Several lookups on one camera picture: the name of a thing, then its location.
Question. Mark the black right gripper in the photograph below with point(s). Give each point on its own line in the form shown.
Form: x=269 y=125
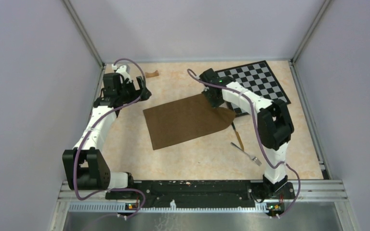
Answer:
x=217 y=104

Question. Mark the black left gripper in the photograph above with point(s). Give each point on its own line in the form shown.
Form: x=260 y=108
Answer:
x=136 y=94

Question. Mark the brown fabric napkin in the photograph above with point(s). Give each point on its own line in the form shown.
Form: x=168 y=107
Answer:
x=184 y=120

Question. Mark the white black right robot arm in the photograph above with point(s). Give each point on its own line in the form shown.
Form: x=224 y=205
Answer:
x=271 y=120

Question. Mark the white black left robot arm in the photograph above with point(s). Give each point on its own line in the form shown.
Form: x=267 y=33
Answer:
x=84 y=164

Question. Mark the small wooden arch block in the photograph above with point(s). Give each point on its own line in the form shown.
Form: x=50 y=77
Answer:
x=152 y=74

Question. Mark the black white checkerboard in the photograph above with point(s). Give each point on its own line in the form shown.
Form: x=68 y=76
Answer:
x=258 y=78

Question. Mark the silver metal fork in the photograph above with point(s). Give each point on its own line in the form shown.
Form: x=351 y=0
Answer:
x=251 y=157

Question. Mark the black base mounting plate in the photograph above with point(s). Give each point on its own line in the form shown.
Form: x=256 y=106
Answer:
x=202 y=193

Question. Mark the green wooden handled knife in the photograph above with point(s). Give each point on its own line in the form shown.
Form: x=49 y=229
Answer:
x=237 y=136

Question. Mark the aluminium frame rail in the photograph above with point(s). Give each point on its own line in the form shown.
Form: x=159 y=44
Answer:
x=305 y=191

